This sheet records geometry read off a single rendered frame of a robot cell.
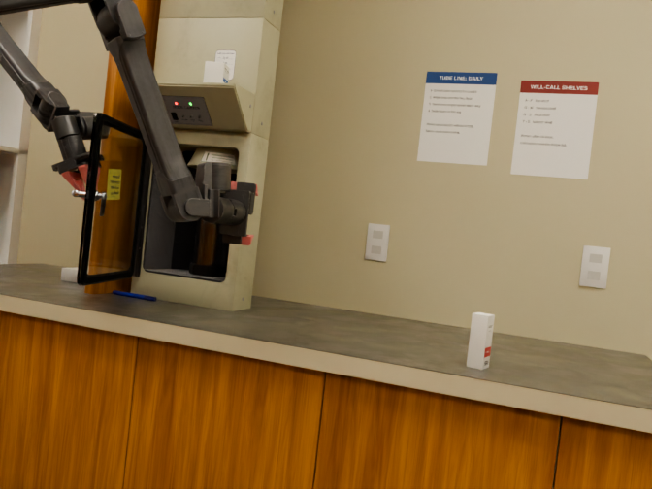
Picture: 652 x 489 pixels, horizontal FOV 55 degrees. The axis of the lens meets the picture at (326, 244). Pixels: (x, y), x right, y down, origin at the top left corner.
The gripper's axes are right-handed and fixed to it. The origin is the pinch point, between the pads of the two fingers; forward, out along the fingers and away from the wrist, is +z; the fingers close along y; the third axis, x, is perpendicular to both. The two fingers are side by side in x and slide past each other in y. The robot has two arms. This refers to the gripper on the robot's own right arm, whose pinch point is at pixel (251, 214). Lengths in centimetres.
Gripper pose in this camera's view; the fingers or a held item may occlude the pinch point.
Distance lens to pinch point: 148.9
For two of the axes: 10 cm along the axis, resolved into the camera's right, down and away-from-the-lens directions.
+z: 3.2, 0.2, 9.5
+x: -9.4, -1.1, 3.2
